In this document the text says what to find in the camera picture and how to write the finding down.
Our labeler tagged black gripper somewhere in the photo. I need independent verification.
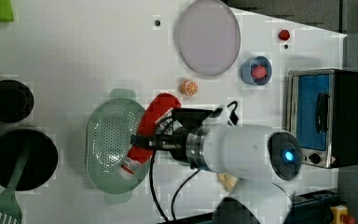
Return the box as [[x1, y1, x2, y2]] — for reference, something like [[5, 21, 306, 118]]
[[131, 108, 213, 162]]

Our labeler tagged red plush ketchup bottle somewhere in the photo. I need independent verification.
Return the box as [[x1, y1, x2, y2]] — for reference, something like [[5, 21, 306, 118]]
[[118, 93, 181, 180]]

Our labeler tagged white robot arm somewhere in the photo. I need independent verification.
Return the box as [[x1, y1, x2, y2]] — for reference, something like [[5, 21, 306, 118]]
[[131, 106, 302, 224]]

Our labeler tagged mint green strainer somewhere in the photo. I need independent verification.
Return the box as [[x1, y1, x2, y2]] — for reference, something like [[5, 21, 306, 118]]
[[85, 89, 149, 204]]

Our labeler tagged orange slice toy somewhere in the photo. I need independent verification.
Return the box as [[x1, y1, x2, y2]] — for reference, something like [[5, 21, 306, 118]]
[[181, 79, 199, 96]]

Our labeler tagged yellow plush toy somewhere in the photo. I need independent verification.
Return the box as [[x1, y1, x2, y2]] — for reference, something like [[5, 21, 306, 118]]
[[217, 174, 238, 191]]

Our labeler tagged large black pan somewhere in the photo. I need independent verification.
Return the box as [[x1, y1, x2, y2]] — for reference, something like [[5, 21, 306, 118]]
[[0, 129, 59, 191]]

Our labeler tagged round grey plate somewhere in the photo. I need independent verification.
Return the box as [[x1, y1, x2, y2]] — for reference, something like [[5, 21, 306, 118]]
[[176, 0, 241, 76]]

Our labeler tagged small blue bowl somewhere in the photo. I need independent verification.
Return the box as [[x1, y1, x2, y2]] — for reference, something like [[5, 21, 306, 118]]
[[241, 56, 272, 86]]

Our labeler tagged small black pot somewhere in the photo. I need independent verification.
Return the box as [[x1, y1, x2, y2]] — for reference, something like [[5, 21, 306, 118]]
[[0, 79, 34, 123]]

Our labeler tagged red plush strawberry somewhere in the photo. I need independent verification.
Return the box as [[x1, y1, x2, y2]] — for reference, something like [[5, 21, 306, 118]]
[[251, 65, 268, 79]]

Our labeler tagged green slotted spatula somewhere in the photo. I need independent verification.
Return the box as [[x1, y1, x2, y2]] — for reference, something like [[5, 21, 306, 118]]
[[0, 142, 32, 224]]

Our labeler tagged small red toy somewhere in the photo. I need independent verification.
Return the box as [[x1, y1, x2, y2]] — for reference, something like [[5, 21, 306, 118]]
[[278, 30, 291, 41]]

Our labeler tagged silver toaster oven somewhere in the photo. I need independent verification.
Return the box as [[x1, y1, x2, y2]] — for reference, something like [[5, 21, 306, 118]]
[[286, 69, 358, 169]]

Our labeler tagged green object at edge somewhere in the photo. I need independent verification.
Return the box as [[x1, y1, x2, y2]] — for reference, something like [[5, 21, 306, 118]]
[[0, 0, 14, 22]]

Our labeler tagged yellow red clamp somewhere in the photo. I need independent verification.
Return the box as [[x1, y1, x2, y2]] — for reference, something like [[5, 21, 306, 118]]
[[330, 205, 356, 224]]

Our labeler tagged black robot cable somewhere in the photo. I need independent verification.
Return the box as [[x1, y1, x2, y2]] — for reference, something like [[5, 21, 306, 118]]
[[148, 100, 239, 222]]

